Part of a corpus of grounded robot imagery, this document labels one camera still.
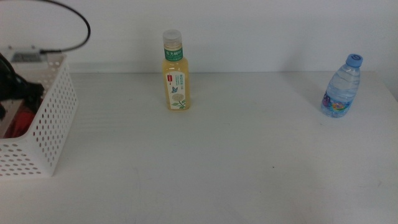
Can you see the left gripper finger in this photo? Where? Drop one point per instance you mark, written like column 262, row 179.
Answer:
column 33, row 95

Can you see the red soda can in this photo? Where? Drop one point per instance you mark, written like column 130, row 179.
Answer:
column 20, row 124

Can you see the yellow tea bottle green label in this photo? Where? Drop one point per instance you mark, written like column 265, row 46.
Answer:
column 175, row 84

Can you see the clear water bottle blue cap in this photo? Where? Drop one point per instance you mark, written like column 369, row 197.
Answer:
column 342, row 87

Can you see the white perforated plastic basket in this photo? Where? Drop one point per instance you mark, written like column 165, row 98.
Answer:
column 53, row 124

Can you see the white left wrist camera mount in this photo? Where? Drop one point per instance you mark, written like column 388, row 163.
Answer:
column 26, row 57

